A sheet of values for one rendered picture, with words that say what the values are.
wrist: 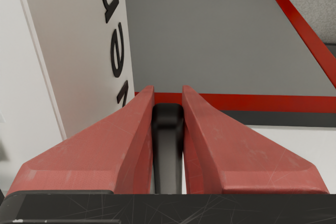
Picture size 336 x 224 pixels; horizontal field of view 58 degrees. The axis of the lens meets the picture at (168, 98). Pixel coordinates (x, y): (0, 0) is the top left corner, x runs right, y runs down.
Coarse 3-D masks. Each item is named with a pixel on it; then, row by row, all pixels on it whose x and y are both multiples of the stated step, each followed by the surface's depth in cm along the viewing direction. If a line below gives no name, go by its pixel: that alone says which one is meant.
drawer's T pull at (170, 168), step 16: (160, 112) 11; (176, 112) 11; (160, 128) 11; (176, 128) 11; (160, 144) 11; (176, 144) 11; (160, 160) 12; (176, 160) 12; (160, 176) 13; (176, 176) 13; (160, 192) 13; (176, 192) 13
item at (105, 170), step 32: (96, 128) 8; (128, 128) 8; (32, 160) 6; (64, 160) 6; (96, 160) 6; (128, 160) 7; (32, 192) 5; (64, 192) 5; (96, 192) 5; (128, 192) 7
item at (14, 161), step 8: (0, 128) 22; (8, 128) 22; (0, 136) 23; (8, 136) 23; (0, 144) 23; (8, 144) 23; (0, 152) 24; (8, 152) 24; (16, 152) 24; (0, 160) 24; (8, 160) 24; (16, 160) 24; (0, 168) 25; (8, 168) 25; (16, 168) 25; (0, 176) 26; (8, 176) 25; (0, 184) 26; (8, 184) 26
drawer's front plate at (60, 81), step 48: (0, 0) 7; (48, 0) 8; (96, 0) 12; (0, 48) 8; (48, 48) 8; (96, 48) 12; (0, 96) 8; (48, 96) 8; (96, 96) 13; (48, 144) 10
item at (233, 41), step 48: (144, 0) 66; (192, 0) 66; (240, 0) 65; (288, 0) 64; (144, 48) 48; (192, 48) 48; (240, 48) 47; (288, 48) 47; (240, 96) 37; (288, 96) 37; (288, 144) 32
